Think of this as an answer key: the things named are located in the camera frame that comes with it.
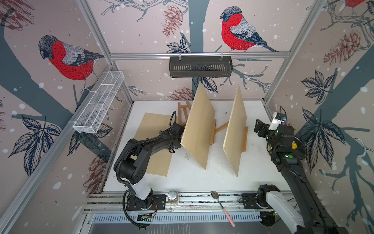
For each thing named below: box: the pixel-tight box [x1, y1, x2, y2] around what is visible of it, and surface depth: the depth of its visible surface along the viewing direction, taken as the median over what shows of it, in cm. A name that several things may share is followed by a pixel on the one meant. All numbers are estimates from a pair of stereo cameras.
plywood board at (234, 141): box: [222, 84, 247, 177], surface depth 80 cm
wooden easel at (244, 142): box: [241, 126, 248, 154], surface depth 95 cm
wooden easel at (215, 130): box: [209, 119, 229, 146], surface depth 97 cm
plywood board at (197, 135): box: [180, 81, 216, 171], surface depth 81 cm
